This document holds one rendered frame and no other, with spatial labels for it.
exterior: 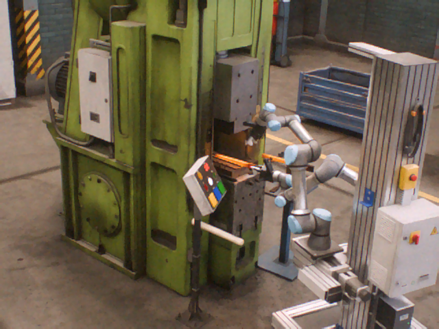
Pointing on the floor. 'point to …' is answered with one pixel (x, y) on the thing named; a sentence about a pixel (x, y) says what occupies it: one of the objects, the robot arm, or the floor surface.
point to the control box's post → (196, 258)
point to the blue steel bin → (334, 96)
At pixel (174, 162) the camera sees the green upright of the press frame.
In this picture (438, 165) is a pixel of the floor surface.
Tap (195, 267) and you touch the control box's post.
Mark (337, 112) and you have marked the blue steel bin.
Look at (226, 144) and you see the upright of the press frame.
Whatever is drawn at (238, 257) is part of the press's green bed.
